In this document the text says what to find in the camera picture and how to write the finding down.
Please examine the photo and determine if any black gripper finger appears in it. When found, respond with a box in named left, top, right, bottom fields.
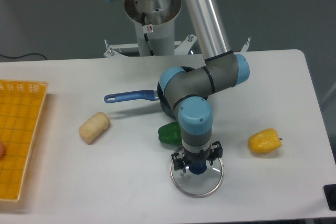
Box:
left=171, top=153, right=190, bottom=174
left=208, top=141, right=223, bottom=166

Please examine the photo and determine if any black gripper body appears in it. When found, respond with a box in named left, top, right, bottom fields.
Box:
left=182, top=147, right=214, bottom=168

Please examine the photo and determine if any glass pot lid blue knob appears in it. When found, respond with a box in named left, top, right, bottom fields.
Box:
left=169, top=146, right=225, bottom=198

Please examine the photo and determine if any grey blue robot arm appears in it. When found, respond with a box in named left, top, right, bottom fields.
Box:
left=104, top=0, right=250, bottom=175

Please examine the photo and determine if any green bell pepper toy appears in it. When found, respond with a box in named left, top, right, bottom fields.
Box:
left=157, top=121, right=182, bottom=145

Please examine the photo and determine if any yellow bell pepper toy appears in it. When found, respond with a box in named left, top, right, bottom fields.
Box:
left=248, top=128, right=281, bottom=153

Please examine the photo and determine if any dark blue saucepan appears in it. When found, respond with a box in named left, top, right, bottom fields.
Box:
left=104, top=66, right=195, bottom=119

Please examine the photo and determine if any beige bread loaf toy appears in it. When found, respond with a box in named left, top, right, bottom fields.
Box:
left=79, top=112, right=110, bottom=144

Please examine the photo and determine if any black device at table edge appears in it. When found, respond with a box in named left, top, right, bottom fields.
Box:
left=323, top=184, right=336, bottom=211

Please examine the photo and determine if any yellow woven basket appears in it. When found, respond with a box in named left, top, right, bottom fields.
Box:
left=1, top=79, right=48, bottom=202

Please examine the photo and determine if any black cable on floor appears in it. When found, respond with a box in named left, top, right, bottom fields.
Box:
left=0, top=52, right=48, bottom=60

